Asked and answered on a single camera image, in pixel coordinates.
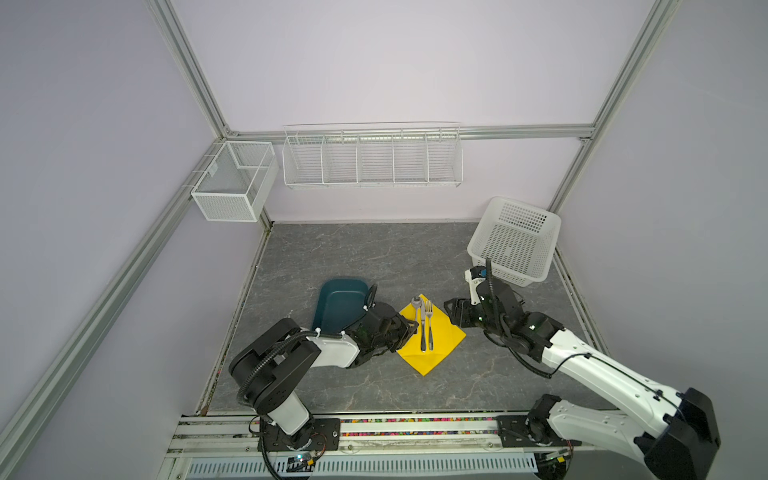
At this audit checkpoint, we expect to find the silver fork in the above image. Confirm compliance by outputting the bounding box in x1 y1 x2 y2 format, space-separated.
425 300 434 351

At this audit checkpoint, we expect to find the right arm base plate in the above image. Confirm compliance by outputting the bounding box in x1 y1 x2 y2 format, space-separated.
496 414 573 448

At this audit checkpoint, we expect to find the silver knife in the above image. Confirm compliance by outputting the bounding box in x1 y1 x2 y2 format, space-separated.
419 301 427 352

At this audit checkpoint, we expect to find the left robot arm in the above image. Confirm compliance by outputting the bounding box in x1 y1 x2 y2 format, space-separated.
228 279 419 440

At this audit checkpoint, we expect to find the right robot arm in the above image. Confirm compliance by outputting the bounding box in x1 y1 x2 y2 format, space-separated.
444 263 721 479

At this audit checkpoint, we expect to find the silver spoon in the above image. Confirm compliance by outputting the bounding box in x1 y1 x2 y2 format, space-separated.
411 295 423 324

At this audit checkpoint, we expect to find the white wire wall rack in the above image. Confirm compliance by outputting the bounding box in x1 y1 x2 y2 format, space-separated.
283 122 464 189

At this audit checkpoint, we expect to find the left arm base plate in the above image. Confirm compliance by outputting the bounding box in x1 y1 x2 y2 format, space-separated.
260 417 341 452

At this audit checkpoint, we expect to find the white mesh wall box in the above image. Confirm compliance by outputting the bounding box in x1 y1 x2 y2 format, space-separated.
192 141 279 223

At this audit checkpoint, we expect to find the aluminium front rail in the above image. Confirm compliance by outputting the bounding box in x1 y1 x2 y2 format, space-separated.
165 410 673 460

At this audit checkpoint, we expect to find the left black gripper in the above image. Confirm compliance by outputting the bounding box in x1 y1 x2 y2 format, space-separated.
372 312 420 353

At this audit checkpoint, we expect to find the white vent grille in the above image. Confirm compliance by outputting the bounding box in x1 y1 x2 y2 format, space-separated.
186 453 539 479

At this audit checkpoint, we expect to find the teal plastic tray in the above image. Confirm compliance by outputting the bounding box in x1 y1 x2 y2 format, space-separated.
311 278 369 334

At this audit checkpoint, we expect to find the white perforated plastic basket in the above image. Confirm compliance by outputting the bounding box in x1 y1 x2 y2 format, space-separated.
467 197 562 287

